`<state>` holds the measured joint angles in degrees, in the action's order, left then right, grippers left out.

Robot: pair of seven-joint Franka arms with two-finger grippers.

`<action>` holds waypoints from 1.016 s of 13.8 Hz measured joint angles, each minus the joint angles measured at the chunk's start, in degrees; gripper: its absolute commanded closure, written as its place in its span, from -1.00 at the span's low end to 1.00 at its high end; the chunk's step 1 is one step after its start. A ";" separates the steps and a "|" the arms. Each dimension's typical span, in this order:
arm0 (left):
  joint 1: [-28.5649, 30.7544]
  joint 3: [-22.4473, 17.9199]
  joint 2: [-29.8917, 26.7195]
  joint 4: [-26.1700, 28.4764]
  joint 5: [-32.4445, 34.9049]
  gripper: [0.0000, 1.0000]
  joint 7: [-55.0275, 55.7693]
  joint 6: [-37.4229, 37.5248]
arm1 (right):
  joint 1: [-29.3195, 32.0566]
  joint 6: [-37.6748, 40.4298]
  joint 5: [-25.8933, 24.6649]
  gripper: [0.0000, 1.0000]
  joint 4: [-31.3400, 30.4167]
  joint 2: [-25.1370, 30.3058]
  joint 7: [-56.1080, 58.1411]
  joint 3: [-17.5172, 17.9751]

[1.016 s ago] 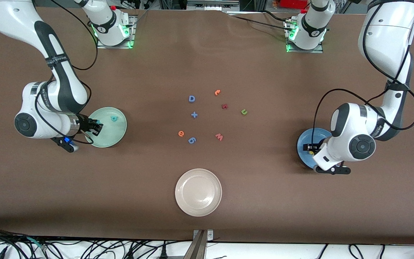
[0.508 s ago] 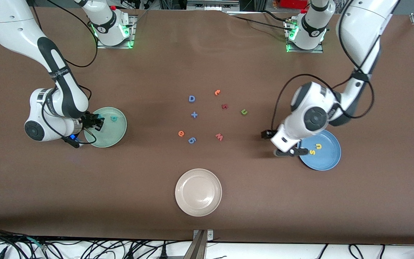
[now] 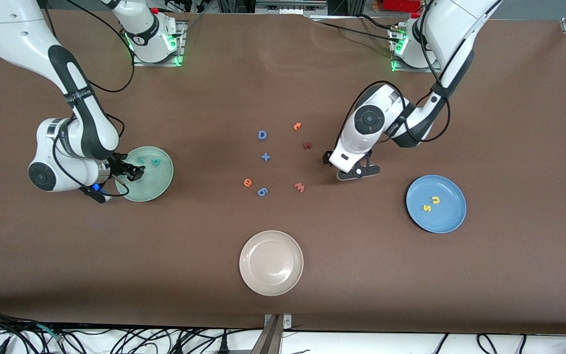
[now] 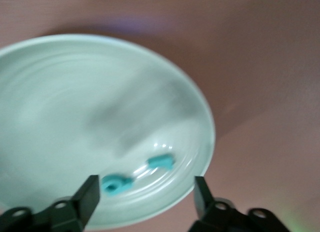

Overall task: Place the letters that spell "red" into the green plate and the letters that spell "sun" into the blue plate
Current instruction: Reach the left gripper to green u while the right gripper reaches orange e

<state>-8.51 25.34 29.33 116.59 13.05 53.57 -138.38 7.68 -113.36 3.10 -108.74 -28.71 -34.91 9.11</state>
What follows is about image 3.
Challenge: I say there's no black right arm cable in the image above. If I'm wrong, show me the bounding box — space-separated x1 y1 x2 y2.
42 0 137 198

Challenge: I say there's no blue plate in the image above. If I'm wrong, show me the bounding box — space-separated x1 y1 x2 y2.
406 175 467 234

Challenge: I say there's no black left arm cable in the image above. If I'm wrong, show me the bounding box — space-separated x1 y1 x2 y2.
335 0 454 145

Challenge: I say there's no brown table cover sheet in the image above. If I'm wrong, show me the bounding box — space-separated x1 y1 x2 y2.
0 9 566 336

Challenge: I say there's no red box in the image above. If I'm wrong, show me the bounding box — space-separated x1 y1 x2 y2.
383 0 422 13

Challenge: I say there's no mint green plate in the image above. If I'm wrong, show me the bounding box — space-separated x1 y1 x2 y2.
114 146 174 203

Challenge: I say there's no beige plate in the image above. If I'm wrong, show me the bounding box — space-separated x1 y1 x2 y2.
239 230 304 296

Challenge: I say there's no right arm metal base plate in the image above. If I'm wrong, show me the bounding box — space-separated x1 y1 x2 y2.
132 20 186 67

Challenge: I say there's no aluminium frame rail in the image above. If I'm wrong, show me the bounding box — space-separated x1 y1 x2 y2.
254 0 330 16

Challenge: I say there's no black base cable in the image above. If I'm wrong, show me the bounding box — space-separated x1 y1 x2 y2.
360 14 397 32
311 20 397 42

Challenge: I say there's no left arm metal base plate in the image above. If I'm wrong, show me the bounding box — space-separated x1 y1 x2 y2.
390 27 442 73

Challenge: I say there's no aluminium frame post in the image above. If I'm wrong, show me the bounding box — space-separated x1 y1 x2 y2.
251 313 293 354

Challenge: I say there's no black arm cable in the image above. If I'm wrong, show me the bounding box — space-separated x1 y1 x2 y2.
335 0 454 145
42 0 137 198

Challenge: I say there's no teal floor cable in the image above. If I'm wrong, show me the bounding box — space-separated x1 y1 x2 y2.
36 323 63 343

